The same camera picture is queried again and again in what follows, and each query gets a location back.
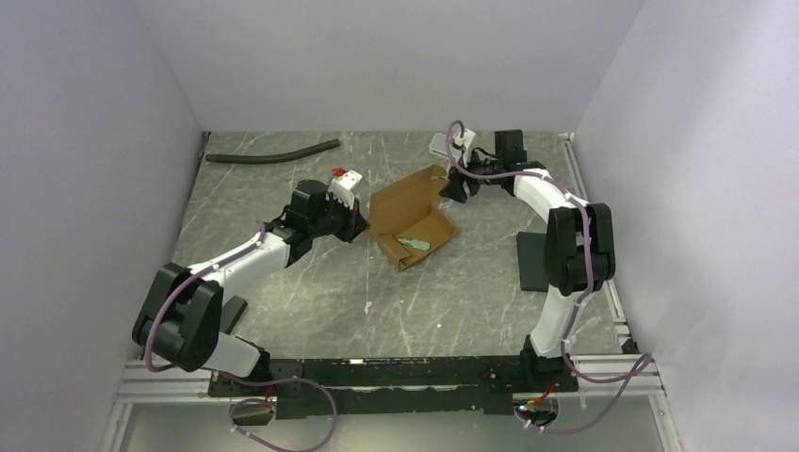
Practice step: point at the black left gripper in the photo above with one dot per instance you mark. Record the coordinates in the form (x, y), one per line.
(355, 223)

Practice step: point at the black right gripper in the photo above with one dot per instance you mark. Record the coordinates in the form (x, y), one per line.
(453, 188)

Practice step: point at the brown cardboard box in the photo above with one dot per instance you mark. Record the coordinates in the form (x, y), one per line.
(409, 207)

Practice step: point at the green plastic tube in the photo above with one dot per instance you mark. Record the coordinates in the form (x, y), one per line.
(415, 243)

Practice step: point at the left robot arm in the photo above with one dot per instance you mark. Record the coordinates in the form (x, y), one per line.
(180, 322)

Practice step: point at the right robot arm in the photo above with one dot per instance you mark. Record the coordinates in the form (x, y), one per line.
(579, 252)

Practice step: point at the white plastic container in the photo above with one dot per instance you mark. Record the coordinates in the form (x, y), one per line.
(437, 146)

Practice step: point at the black rectangular pad right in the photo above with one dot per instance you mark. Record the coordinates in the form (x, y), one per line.
(530, 248)

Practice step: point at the black rectangular pad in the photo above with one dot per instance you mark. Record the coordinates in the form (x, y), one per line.
(232, 311)
(530, 248)

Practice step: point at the black rectangular pad left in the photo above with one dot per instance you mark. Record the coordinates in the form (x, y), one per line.
(232, 311)

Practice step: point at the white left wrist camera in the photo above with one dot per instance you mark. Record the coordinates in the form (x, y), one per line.
(343, 184)

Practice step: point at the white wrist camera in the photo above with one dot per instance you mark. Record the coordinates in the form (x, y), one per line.
(462, 141)
(343, 184)

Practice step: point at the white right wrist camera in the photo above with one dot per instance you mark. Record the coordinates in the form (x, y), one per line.
(462, 141)

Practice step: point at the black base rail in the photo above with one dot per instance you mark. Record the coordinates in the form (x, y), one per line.
(317, 400)

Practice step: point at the aluminium frame rail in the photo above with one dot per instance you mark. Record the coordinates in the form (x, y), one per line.
(599, 375)

